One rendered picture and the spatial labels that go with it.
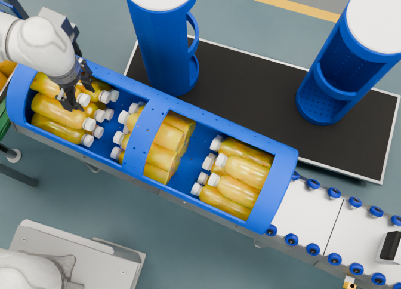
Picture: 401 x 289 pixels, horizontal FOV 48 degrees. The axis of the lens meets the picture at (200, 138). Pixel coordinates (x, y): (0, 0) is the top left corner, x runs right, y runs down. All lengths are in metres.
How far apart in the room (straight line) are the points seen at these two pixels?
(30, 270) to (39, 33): 0.58
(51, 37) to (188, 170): 0.71
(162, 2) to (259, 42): 1.21
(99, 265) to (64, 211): 1.19
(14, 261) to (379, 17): 1.41
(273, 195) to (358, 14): 0.79
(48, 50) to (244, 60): 1.67
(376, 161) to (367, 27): 1.00
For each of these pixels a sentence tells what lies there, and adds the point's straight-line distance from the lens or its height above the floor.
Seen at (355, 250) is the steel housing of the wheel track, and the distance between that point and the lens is 1.64.
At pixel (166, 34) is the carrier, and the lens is 1.84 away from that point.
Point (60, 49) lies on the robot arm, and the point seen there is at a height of 1.56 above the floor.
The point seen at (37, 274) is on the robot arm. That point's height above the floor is 1.30.
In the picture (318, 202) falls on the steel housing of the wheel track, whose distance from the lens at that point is 1.62.
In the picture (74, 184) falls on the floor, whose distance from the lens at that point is 2.61.
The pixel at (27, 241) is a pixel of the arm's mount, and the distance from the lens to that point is 1.50.
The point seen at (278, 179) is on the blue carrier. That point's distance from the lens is 1.28.
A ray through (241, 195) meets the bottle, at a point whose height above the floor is 1.14.
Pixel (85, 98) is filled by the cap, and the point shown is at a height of 1.17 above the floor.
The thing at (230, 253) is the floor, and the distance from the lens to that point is 2.49.
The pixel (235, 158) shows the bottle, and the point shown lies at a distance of 1.34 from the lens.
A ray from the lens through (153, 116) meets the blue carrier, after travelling 1.32.
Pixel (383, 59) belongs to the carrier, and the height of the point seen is 0.99.
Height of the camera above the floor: 2.48
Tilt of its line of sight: 75 degrees down
